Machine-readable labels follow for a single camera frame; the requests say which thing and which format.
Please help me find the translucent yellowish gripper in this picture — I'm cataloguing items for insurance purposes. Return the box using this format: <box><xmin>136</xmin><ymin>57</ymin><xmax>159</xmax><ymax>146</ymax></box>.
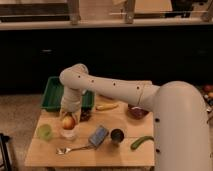
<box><xmin>60</xmin><ymin>108</ymin><xmax>78</xmax><ymax>126</ymax></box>

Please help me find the red yellow apple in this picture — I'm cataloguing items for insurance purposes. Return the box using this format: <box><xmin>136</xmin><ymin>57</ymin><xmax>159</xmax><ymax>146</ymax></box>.
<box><xmin>62</xmin><ymin>116</ymin><xmax>76</xmax><ymax>130</ymax></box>

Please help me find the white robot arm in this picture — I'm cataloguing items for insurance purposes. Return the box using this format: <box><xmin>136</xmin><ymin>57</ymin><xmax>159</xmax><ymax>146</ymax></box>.
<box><xmin>59</xmin><ymin>64</ymin><xmax>213</xmax><ymax>171</ymax></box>

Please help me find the white paper cup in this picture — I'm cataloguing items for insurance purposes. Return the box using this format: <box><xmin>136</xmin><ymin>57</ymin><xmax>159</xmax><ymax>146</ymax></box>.
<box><xmin>60</xmin><ymin>128</ymin><xmax>77</xmax><ymax>140</ymax></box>

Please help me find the light green plastic cup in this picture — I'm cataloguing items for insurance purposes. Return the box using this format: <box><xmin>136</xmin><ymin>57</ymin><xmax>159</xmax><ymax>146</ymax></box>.
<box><xmin>36</xmin><ymin>124</ymin><xmax>52</xmax><ymax>141</ymax></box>

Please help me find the small metal cup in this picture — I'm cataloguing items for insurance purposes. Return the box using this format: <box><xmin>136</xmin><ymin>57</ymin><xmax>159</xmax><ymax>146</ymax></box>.
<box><xmin>110</xmin><ymin>129</ymin><xmax>124</xmax><ymax>145</ymax></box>

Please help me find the bunch of dark grapes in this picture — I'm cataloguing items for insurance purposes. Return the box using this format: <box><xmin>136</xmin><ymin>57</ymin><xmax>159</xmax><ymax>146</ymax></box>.
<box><xmin>80</xmin><ymin>110</ymin><xmax>91</xmax><ymax>122</ymax></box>

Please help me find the green plastic tray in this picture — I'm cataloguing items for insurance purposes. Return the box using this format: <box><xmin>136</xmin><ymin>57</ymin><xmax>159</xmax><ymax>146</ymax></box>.
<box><xmin>41</xmin><ymin>76</ymin><xmax>94</xmax><ymax>112</ymax></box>

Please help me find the yellow banana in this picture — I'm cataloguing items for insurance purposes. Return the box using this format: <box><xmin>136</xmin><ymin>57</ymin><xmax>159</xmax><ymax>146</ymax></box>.
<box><xmin>95</xmin><ymin>104</ymin><xmax>119</xmax><ymax>111</ymax></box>

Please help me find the blue sponge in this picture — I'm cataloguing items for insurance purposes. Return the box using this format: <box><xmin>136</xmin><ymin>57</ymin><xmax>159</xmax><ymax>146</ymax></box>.
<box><xmin>88</xmin><ymin>125</ymin><xmax>109</xmax><ymax>148</ymax></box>

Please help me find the silver metal fork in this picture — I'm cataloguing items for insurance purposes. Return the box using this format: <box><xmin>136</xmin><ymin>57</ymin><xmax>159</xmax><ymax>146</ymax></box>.
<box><xmin>56</xmin><ymin>145</ymin><xmax>94</xmax><ymax>155</ymax></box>

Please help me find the wooden table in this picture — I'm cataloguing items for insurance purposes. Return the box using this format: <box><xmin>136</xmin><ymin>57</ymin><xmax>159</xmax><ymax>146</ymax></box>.
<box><xmin>25</xmin><ymin>101</ymin><xmax>154</xmax><ymax>167</ymax></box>

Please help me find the dark maroon bowl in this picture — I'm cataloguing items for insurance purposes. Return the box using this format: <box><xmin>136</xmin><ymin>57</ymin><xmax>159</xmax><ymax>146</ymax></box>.
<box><xmin>128</xmin><ymin>105</ymin><xmax>148</xmax><ymax>120</ymax></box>

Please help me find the green cucumber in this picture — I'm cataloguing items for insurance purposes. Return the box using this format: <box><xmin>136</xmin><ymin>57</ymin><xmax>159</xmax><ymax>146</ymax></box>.
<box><xmin>130</xmin><ymin>136</ymin><xmax>154</xmax><ymax>150</ymax></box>

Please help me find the black stand on floor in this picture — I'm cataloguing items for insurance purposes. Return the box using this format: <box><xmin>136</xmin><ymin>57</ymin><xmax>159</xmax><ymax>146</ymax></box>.
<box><xmin>0</xmin><ymin>133</ymin><xmax>12</xmax><ymax>171</ymax></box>

